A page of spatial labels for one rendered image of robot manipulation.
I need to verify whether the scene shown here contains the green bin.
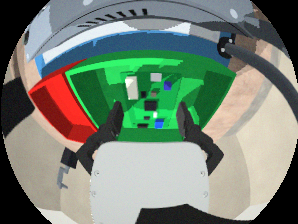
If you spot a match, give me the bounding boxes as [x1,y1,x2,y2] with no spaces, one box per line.
[65,50,237,142]

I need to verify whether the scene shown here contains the green circuit board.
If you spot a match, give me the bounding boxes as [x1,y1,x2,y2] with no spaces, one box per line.
[120,72,182,129]

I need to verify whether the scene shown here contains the red bin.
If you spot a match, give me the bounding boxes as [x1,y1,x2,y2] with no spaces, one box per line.
[28,58,98,143]

